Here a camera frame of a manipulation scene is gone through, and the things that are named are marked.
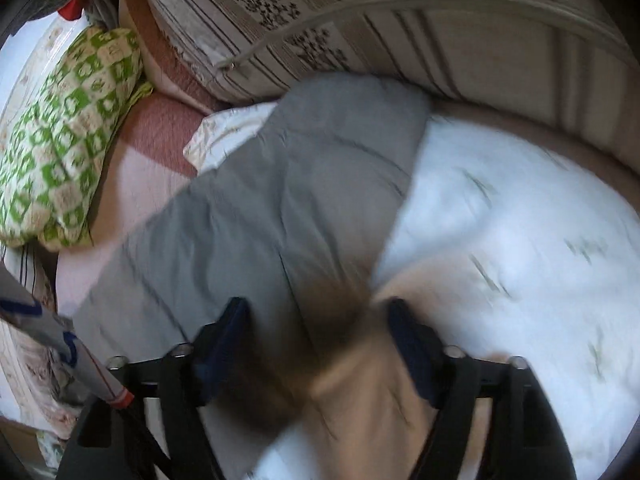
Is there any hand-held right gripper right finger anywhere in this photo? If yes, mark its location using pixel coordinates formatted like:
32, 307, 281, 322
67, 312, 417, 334
387, 297, 577, 480

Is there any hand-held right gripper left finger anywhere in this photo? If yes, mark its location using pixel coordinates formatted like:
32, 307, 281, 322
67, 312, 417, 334
57, 297, 250, 480

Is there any grey quilted jacket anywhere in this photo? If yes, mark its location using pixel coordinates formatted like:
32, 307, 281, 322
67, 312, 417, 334
72, 74, 441, 478

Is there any white patterned blanket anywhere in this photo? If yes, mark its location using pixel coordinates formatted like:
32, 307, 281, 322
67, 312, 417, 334
182, 102, 640, 480

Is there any pink quilted mattress pad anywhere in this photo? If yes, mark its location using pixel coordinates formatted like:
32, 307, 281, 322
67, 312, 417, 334
52, 5, 640, 323

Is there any beige floral bedsheet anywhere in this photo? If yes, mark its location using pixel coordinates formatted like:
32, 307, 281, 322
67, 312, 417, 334
0, 245, 91, 466

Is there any green checked pillow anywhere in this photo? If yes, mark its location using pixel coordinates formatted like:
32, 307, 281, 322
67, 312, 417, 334
0, 25, 153, 251

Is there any beige striped floral cushion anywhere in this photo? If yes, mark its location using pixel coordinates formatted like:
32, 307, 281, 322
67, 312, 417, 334
142, 0, 640, 161

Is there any thin white cord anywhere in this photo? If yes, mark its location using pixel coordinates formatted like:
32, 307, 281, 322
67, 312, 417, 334
215, 0, 632, 70

